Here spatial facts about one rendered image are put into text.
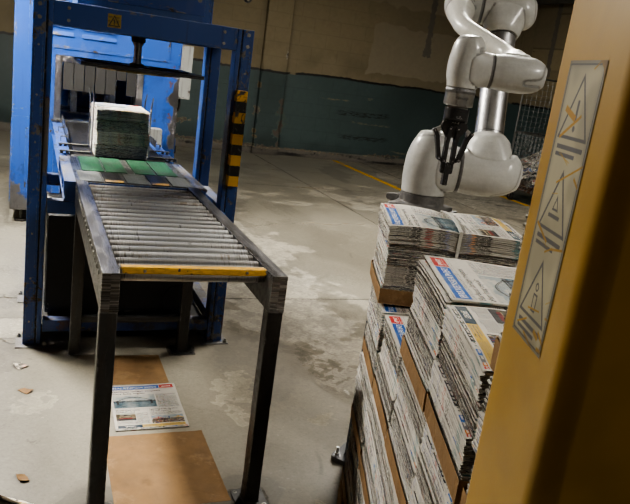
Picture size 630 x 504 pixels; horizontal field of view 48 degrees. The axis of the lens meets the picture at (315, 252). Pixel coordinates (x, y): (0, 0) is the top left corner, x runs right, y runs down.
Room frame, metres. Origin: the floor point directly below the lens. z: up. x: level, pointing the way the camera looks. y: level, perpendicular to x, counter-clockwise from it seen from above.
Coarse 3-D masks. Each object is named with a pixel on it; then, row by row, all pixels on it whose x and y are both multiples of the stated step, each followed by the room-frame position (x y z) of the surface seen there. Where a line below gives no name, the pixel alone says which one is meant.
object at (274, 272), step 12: (192, 192) 3.18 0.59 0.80; (204, 204) 2.95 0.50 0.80; (216, 216) 2.76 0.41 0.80; (228, 228) 2.58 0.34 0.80; (240, 240) 2.43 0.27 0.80; (252, 252) 2.29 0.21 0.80; (264, 264) 2.17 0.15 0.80; (276, 276) 2.06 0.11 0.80; (252, 288) 2.22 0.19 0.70; (264, 288) 2.11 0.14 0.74; (276, 288) 2.06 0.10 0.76; (264, 300) 2.10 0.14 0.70; (276, 300) 2.06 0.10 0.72; (276, 312) 2.06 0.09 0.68
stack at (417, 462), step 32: (384, 320) 1.76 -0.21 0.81; (384, 352) 1.72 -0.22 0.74; (384, 384) 1.62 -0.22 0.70; (384, 416) 1.56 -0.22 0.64; (416, 416) 1.26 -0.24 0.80; (352, 448) 1.96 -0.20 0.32; (384, 448) 1.49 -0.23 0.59; (416, 448) 1.22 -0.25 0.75; (352, 480) 1.87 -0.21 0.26; (384, 480) 1.40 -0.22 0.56; (416, 480) 1.17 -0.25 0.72
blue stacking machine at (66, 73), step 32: (32, 0) 5.14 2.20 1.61; (64, 32) 5.22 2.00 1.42; (96, 32) 5.31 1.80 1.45; (64, 64) 5.23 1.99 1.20; (160, 64) 5.50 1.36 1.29; (64, 96) 6.36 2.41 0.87; (96, 96) 6.32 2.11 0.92; (128, 96) 6.57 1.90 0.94; (160, 96) 5.51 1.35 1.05; (160, 128) 5.52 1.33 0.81
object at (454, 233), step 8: (440, 216) 2.03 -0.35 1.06; (448, 216) 2.05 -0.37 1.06; (448, 224) 1.92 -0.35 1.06; (456, 232) 1.83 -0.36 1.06; (464, 232) 1.84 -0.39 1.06; (448, 240) 1.83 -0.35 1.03; (456, 240) 1.83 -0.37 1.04; (464, 240) 1.83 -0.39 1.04; (448, 248) 1.83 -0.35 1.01; (456, 248) 1.83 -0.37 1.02; (464, 248) 1.83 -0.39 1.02; (448, 256) 1.83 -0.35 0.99; (464, 256) 1.83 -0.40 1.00
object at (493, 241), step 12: (456, 216) 2.06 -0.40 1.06; (468, 216) 2.08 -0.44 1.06; (480, 216) 2.10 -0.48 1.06; (468, 228) 1.90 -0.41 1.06; (480, 228) 1.92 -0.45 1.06; (492, 228) 1.94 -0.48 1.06; (504, 228) 1.96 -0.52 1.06; (480, 240) 1.83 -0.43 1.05; (492, 240) 1.83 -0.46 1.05; (504, 240) 1.83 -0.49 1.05; (516, 240) 1.84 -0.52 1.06; (480, 252) 1.83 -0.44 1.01; (492, 252) 1.84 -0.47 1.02; (504, 252) 1.83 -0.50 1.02; (516, 252) 1.83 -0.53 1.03; (504, 264) 1.83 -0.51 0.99; (516, 264) 1.84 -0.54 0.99
